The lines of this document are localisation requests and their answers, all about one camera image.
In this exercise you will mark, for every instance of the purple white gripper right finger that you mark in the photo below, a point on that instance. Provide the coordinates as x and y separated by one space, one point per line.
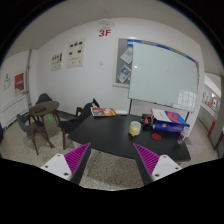
156 166

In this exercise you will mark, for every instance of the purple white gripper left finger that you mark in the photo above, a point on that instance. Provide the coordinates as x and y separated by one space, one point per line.
70 166

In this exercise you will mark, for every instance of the clear plastic water bottle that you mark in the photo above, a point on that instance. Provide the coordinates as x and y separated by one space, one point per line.
183 134

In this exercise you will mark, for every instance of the red round coaster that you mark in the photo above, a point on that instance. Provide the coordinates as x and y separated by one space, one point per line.
156 136

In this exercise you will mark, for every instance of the black chair behind table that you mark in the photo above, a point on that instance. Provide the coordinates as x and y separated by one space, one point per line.
81 114

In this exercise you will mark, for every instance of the black red device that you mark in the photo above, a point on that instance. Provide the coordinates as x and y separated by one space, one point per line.
148 119

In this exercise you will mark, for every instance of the blue cardboard box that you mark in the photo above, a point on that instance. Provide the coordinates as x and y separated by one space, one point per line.
167 121

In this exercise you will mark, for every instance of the black rectangular table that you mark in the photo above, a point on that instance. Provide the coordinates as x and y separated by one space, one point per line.
111 135

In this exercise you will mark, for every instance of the dark chair wooden legs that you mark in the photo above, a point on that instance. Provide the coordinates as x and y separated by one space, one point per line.
33 129

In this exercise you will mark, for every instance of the colourful orange book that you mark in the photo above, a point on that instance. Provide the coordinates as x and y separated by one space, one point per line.
103 112

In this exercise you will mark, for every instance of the round dark wooden side table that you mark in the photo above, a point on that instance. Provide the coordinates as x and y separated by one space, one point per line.
38 111

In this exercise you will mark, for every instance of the dark grey chair far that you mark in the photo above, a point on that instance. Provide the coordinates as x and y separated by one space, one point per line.
43 98

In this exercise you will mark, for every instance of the white whiteboard on stand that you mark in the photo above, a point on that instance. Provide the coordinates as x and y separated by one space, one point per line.
164 77

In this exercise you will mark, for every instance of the grey pin notice board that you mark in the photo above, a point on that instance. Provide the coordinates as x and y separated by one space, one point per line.
123 59

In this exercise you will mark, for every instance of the white mug yellow handle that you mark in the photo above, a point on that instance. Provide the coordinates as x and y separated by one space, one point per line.
134 128

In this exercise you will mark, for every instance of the red wall poster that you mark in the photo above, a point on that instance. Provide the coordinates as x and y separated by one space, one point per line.
19 83

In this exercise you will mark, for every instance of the white wall poster left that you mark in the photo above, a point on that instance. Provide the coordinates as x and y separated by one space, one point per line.
56 62

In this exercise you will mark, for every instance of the white wall poster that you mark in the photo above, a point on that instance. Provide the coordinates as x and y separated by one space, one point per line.
56 62
75 56

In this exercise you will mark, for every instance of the white wall poster right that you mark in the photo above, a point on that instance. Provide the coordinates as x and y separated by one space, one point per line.
75 56

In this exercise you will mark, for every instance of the red 3F wall sign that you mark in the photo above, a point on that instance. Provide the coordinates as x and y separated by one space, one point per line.
104 33

